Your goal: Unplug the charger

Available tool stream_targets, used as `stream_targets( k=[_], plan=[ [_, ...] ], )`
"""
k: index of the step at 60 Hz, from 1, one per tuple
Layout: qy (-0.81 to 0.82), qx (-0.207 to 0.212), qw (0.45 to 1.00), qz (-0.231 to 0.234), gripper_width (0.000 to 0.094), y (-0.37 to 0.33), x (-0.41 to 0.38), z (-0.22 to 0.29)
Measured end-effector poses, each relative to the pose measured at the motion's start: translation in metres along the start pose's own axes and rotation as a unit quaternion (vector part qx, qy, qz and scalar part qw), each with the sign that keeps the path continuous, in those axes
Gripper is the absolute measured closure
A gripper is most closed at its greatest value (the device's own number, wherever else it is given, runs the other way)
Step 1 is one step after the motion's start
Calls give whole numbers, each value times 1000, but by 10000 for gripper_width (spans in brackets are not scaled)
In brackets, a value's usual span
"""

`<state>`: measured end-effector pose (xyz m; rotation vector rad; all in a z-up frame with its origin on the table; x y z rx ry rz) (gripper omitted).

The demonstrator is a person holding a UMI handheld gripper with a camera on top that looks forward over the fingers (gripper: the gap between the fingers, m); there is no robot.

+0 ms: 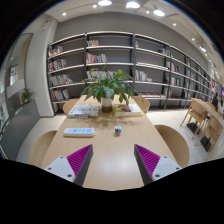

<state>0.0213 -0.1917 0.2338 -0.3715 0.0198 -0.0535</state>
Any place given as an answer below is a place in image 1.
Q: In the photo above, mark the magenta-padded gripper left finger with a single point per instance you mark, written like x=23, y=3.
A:
x=63, y=166

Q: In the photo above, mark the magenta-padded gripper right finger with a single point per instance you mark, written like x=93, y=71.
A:
x=163, y=166

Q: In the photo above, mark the small white charger block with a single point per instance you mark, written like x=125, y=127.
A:
x=118, y=130

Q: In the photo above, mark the round-backed wooden chair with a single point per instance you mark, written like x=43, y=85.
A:
x=175, y=143
x=69, y=106
x=41, y=148
x=143, y=104

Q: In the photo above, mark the white power strip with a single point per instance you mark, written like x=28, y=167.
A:
x=79, y=132

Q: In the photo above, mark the grey planter cabinet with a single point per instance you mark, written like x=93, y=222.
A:
x=18, y=130

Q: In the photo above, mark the white cover book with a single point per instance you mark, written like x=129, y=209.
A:
x=83, y=110

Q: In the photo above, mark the yellow cover book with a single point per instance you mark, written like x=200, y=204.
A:
x=128, y=110

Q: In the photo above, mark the light wooden side table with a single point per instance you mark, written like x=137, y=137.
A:
x=208, y=106

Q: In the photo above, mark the small green plant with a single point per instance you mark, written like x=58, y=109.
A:
x=26, y=96

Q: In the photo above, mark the green potted plant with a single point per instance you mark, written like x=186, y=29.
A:
x=108, y=88

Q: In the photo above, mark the grey bookshelf unit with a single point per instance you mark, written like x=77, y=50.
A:
x=113, y=55

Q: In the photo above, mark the ceiling lights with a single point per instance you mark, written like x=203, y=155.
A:
x=132, y=4

